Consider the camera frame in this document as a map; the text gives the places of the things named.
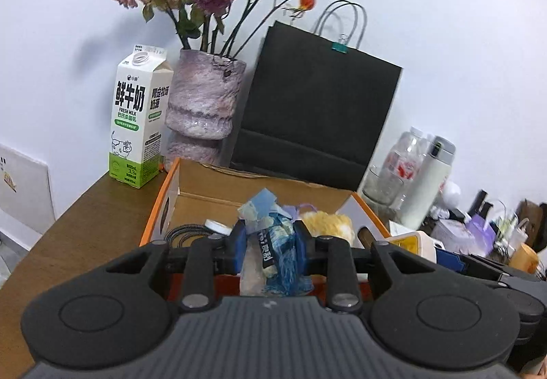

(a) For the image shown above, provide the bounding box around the purple ceramic vase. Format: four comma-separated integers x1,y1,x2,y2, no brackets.
165,49,246,167

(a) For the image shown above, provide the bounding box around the person hand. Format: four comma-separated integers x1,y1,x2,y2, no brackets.
519,360,547,379

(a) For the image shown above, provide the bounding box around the white thermos bottle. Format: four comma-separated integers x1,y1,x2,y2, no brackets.
397,136,456,231

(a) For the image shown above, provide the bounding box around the white green milk carton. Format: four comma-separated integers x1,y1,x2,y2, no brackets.
108,44,173,188

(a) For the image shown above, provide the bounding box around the clear glass cup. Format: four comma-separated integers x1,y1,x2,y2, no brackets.
362,166,403,206

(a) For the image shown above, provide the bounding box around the black coiled cable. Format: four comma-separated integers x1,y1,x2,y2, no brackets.
164,222,215,251

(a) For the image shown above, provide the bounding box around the black paper shopping bag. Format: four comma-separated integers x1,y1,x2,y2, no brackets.
230,0,402,191

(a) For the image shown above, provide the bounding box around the teal binder clip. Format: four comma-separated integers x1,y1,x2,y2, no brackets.
331,42,348,54

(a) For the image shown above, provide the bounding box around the orange cardboard box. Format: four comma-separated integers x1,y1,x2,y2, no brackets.
139,157,392,303

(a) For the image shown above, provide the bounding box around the white round jar lid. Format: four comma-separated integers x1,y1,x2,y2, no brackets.
204,219,232,236

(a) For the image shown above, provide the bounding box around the white wall panel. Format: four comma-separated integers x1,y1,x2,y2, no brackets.
1,145,56,234

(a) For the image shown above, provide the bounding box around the clear plastic water bottle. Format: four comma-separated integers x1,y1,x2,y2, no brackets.
379,127,430,188

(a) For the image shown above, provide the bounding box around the blue snack wrapper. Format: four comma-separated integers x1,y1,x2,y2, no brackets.
238,189,313,297

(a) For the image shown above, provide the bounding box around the purple knitted cloth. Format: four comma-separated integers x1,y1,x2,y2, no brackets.
282,203,317,221

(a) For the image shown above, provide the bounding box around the white yellow plush toy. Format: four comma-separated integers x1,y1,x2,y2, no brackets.
299,211,355,245

